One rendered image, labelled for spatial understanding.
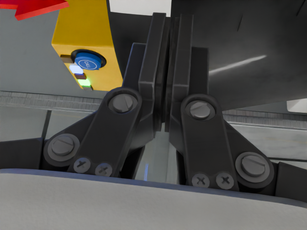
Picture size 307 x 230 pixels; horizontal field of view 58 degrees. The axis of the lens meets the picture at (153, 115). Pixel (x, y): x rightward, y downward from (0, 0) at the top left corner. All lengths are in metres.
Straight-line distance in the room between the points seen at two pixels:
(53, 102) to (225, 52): 0.83
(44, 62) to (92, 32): 0.63
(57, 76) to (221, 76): 0.85
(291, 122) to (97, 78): 0.64
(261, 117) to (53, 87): 0.68
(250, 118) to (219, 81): 0.72
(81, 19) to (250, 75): 0.32
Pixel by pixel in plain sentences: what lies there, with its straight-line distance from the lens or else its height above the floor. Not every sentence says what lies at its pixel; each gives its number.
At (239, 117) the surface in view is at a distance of 0.90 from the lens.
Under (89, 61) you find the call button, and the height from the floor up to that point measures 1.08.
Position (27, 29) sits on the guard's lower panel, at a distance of 1.16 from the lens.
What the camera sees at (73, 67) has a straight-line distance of 0.48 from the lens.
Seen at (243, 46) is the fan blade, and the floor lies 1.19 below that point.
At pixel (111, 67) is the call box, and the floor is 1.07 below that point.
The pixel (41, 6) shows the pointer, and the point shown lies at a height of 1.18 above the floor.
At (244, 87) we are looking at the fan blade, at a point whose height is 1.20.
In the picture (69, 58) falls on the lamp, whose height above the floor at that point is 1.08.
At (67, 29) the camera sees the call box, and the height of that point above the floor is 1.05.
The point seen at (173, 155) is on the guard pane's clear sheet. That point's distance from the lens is 0.86.
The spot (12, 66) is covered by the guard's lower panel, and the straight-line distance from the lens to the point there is 1.10.
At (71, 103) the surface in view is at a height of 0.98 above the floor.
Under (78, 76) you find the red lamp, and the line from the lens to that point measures 0.51.
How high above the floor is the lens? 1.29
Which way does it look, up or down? 19 degrees down
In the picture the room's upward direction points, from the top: 174 degrees counter-clockwise
